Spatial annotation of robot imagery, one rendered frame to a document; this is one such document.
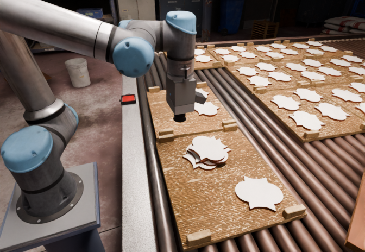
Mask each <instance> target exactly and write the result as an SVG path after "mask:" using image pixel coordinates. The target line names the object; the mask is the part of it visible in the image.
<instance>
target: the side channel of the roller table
mask: <svg viewBox="0 0 365 252"><path fill-rule="evenodd" d="M361 37H362V38H365V33H352V34H335V35H317V36H300V37H283V38H274V39H257V40H239V41H222V42H205V43H195V49H197V46H204V48H207V46H208V45H215V48H216V47H232V46H237V44H238V43H244V46H246V45H247V43H250V42H253V43H254V45H262V44H264V45H266V44H274V41H281V43H283V41H285V40H289V41H290V43H291V42H293V43H294V42H305V41H306V42H308V40H309V39H315V41H323V40H335V39H338V40H339V39H352V38H355V39H356V38H361Z"/></svg>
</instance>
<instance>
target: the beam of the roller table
mask: <svg viewBox="0 0 365 252"><path fill-rule="evenodd" d="M126 94H131V95H132V94H135V95H136V104H126V105H122V252H157V249H156V240H155V232H154V223H153V214H152V206H151V200H150V191H149V183H148V174H147V165H146V157H145V152H144V143H143V134H142V125H141V116H140V108H139V99H138V94H137V85H136V78H131V77H127V76H125V75H122V95H126Z"/></svg>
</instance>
